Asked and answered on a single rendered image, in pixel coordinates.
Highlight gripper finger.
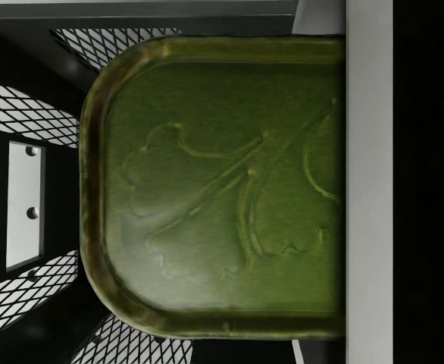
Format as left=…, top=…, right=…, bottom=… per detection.
left=291, top=0, right=347, bottom=36
left=291, top=339, right=347, bottom=364

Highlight flat-sided can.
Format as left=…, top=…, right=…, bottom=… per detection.
left=80, top=34, right=347, bottom=340

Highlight dark grey basket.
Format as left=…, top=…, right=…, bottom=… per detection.
left=0, top=0, right=347, bottom=364

